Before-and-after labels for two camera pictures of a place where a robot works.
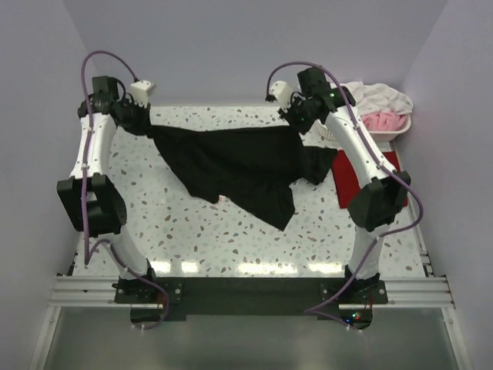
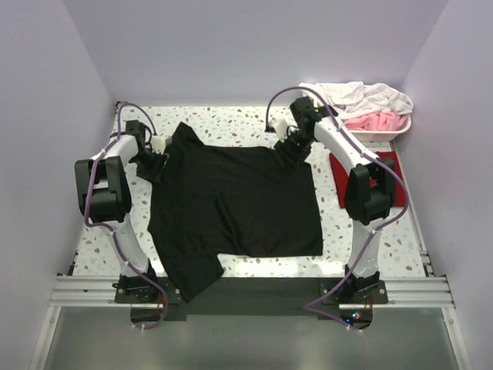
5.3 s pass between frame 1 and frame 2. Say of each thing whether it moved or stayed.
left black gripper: moved
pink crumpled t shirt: stayed
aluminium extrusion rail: stayed
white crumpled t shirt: stayed
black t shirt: moved
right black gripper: moved
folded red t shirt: stayed
